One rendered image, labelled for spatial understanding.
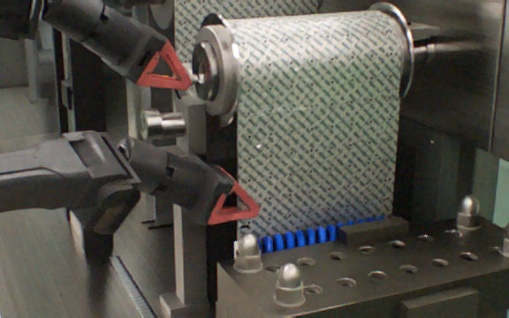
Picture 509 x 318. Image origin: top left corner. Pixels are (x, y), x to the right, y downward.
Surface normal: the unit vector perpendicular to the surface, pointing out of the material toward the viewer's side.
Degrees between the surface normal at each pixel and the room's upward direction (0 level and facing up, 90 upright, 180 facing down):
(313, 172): 91
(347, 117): 91
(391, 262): 0
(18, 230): 0
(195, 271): 90
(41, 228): 0
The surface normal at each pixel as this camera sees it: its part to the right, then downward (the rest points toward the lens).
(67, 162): 0.52, -0.67
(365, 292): 0.00, -0.95
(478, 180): 0.40, 0.29
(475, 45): -0.92, 0.12
